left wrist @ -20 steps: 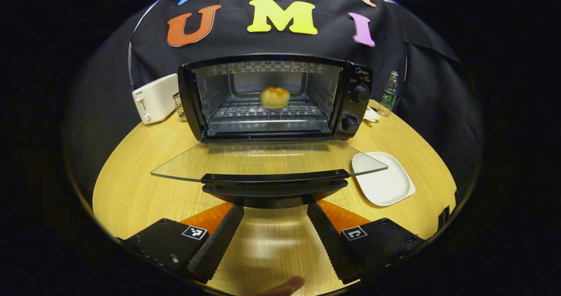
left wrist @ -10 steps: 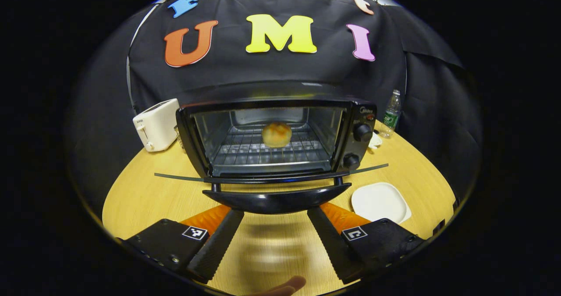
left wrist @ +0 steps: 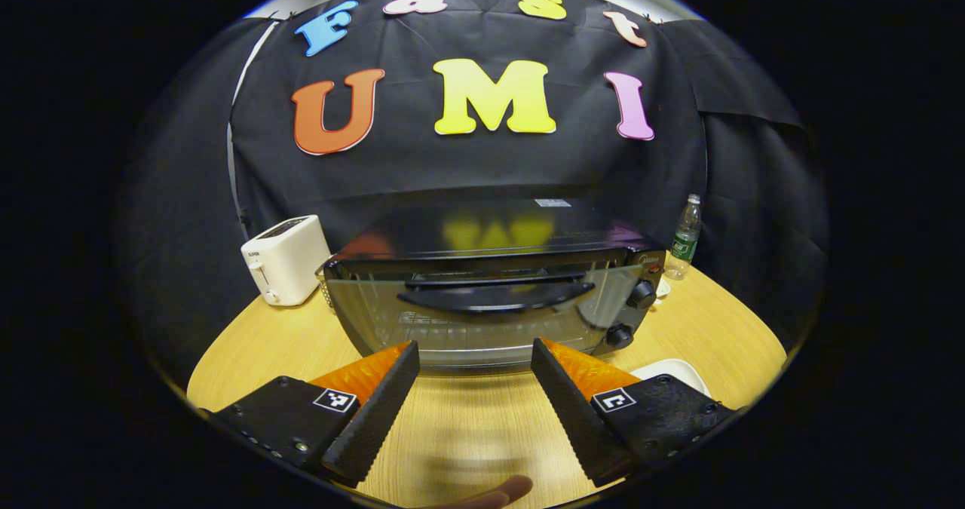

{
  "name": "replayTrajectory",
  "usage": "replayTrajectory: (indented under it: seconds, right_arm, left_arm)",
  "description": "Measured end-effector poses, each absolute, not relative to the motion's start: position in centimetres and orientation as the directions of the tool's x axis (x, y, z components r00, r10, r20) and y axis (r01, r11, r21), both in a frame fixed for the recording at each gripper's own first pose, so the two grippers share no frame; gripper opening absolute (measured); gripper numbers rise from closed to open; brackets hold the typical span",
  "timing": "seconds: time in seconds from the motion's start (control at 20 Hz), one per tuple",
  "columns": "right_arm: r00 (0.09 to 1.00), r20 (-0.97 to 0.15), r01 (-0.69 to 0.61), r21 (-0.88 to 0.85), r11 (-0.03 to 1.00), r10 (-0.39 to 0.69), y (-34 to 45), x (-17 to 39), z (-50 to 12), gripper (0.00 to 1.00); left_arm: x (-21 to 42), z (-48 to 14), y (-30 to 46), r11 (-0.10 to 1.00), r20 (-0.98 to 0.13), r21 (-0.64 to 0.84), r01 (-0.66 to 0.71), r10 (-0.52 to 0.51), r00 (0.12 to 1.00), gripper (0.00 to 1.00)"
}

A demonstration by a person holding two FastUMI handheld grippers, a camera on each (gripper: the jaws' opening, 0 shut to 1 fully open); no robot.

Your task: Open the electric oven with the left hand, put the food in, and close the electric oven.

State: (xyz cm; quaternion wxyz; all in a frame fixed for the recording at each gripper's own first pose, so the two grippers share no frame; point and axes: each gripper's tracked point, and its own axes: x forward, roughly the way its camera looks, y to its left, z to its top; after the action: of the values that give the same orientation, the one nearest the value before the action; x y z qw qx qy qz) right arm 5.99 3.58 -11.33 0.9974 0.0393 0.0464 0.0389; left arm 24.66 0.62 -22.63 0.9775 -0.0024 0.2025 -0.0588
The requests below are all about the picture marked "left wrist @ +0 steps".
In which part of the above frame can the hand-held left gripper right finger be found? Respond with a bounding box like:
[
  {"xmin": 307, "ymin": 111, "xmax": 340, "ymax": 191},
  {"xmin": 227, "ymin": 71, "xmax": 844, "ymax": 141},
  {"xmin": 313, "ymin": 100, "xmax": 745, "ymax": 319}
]
[{"xmin": 530, "ymin": 337, "xmax": 736, "ymax": 487}]

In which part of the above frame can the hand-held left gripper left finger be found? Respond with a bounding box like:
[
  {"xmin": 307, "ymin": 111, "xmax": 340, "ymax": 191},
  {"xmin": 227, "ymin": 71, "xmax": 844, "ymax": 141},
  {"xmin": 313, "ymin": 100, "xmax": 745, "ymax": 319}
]
[{"xmin": 207, "ymin": 339, "xmax": 421, "ymax": 487}]

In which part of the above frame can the black electric oven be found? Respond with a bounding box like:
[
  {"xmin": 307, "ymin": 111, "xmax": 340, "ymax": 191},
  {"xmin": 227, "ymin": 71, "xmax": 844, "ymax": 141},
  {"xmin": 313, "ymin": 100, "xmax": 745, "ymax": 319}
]
[{"xmin": 323, "ymin": 196, "xmax": 668, "ymax": 376}]

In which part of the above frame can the white square plate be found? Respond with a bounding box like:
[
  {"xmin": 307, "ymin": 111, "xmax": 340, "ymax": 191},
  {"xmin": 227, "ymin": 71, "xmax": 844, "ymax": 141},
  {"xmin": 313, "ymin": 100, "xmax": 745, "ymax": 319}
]
[{"xmin": 630, "ymin": 358, "xmax": 711, "ymax": 398}]

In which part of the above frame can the white toaster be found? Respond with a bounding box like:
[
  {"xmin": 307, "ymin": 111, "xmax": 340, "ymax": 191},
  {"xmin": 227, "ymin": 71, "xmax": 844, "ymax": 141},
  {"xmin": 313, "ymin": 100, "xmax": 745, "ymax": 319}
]
[{"xmin": 240, "ymin": 215, "xmax": 332, "ymax": 308}]

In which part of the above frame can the clear plastic water bottle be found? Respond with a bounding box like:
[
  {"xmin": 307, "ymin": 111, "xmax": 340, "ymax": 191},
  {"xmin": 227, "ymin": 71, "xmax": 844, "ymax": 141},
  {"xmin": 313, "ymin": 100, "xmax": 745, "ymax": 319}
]
[{"xmin": 663, "ymin": 194, "xmax": 703, "ymax": 281}]

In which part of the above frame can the black backdrop cloth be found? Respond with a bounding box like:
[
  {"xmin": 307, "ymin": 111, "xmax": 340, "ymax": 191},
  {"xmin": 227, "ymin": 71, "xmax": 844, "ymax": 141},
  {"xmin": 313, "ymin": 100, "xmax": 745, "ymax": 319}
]
[{"xmin": 113, "ymin": 0, "xmax": 830, "ymax": 382}]

